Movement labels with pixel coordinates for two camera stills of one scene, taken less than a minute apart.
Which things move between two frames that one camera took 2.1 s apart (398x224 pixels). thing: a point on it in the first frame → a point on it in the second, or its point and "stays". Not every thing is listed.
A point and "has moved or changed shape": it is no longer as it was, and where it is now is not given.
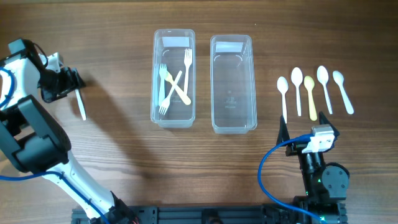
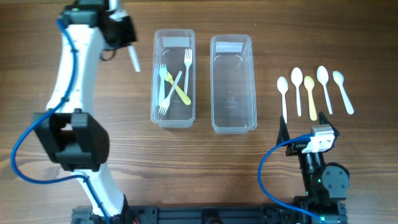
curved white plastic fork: [188, 61] stays
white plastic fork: [80, 104] has moved or changed shape
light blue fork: [161, 89] stays
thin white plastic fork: [164, 103] stays
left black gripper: [69, 80] → [123, 31]
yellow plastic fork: [181, 94] stays
